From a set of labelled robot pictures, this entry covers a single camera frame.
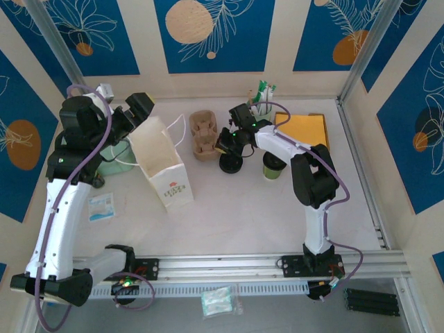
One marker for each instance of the black plastic cup lid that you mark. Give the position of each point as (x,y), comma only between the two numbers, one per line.
(230,166)
(272,161)

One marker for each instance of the white paper takeout bag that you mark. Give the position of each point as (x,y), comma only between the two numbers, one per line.
(166,173)

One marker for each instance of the blue white wipe packet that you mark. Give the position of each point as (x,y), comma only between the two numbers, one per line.
(101,207)

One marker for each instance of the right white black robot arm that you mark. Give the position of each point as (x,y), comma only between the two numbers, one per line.
(312,173)

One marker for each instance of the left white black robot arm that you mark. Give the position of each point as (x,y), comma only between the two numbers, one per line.
(66,225)

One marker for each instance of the black ribbed battery pack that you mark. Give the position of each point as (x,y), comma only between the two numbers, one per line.
(371,302)

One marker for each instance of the brown pulp cup carrier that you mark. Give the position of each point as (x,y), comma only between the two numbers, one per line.
(204,132)

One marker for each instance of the mint green holder cup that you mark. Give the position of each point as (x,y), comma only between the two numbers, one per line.
(265,111)

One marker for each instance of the wooden stirrer stick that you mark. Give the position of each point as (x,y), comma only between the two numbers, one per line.
(250,96)

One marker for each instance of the white wrapped green tipped straw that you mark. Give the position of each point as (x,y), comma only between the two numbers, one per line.
(273,88)
(267,95)

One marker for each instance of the green paper wrapped straw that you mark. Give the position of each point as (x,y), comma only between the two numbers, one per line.
(260,90)

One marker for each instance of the mint green zip pouch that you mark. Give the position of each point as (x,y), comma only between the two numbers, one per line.
(119,167)

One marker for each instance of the small green capped bottle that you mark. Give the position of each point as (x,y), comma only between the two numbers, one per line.
(99,182)

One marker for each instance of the yellow napkin stack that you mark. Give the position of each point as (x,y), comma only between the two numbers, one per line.
(308,128)

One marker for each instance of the stack of yellow napkins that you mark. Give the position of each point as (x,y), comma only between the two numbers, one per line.
(317,115)

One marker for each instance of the clear bag of packets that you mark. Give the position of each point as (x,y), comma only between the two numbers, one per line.
(218,301)

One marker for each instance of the small circuit board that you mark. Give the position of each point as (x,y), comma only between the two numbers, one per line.
(125,283)
(333,282)

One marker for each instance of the aluminium frame post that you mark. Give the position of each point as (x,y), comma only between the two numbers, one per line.
(52,34)
(367,45)

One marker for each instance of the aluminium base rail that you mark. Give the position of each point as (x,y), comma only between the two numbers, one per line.
(225,265)

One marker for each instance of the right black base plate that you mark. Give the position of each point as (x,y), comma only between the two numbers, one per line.
(291,265)

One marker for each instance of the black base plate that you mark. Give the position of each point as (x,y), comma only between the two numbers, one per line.
(291,265)
(149,268)

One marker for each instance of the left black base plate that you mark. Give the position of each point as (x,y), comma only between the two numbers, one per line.
(149,268)

